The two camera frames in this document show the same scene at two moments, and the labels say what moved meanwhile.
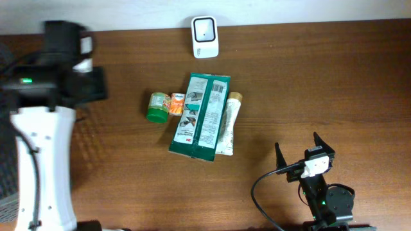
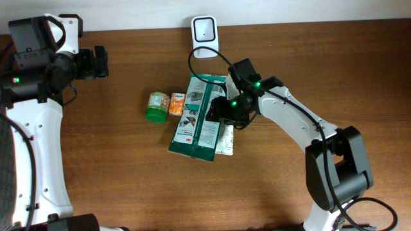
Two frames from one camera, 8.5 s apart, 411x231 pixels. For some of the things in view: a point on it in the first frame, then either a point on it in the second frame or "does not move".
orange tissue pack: (176, 104) does not move
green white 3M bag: (200, 120) does not move
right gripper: (280, 162) to (217, 108)
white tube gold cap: (225, 143) does not move
